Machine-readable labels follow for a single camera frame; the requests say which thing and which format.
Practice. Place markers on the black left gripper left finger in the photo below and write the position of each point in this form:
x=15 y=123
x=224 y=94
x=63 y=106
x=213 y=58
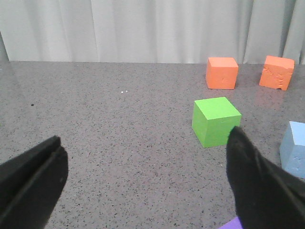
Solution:
x=31 y=184

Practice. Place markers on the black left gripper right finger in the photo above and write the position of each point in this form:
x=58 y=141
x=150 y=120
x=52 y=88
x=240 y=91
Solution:
x=266 y=196

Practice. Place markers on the light blue foam cube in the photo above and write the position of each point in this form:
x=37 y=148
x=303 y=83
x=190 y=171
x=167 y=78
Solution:
x=292 y=149

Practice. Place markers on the purple foam cube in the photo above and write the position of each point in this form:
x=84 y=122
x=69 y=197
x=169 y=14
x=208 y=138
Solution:
x=232 y=224

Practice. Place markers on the green foam cube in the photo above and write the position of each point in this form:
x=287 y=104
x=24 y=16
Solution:
x=213 y=119

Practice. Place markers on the orange foam cube dented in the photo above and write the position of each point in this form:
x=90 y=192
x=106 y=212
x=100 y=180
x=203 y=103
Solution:
x=277 y=72

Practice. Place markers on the orange foam cube left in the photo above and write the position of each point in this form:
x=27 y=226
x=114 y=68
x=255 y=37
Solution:
x=221 y=73

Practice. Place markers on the grey curtain backdrop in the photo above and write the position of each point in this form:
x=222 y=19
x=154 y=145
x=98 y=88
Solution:
x=171 y=31

